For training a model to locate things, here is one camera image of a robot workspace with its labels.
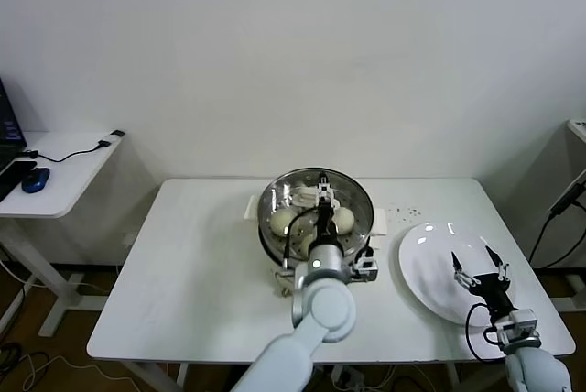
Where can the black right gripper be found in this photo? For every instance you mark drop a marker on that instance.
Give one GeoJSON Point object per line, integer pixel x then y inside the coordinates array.
{"type": "Point", "coordinates": [496, 296]}

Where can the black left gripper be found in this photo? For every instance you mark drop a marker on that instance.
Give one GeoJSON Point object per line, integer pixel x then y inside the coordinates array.
{"type": "Point", "coordinates": [325, 225]}

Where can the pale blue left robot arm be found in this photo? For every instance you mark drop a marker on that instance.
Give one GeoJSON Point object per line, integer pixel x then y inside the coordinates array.
{"type": "Point", "coordinates": [325, 309]}

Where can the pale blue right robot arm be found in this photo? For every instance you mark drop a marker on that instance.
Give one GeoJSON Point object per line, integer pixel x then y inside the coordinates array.
{"type": "Point", "coordinates": [535, 373]}

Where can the steel perforated steamer basket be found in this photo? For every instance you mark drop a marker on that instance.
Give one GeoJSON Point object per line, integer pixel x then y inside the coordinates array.
{"type": "Point", "coordinates": [380, 222]}

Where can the white round plate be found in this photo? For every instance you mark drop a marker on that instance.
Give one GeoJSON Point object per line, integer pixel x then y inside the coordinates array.
{"type": "Point", "coordinates": [426, 264]}

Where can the white floor power strip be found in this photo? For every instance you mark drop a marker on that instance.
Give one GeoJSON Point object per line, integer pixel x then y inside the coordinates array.
{"type": "Point", "coordinates": [348, 376]}

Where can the white side desk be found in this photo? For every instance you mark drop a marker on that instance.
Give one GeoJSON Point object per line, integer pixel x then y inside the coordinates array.
{"type": "Point", "coordinates": [68, 181]}

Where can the blue computer mouse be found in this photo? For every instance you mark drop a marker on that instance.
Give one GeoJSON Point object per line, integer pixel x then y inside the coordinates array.
{"type": "Point", "coordinates": [35, 180]}

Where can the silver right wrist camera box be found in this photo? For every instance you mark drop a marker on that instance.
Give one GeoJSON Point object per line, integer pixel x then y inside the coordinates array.
{"type": "Point", "coordinates": [517, 325]}

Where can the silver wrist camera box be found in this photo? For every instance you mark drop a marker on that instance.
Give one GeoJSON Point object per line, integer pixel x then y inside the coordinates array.
{"type": "Point", "coordinates": [517, 325]}
{"type": "Point", "coordinates": [366, 268]}

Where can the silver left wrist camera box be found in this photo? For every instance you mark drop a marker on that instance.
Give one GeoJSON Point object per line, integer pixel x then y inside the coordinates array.
{"type": "Point", "coordinates": [366, 268]}

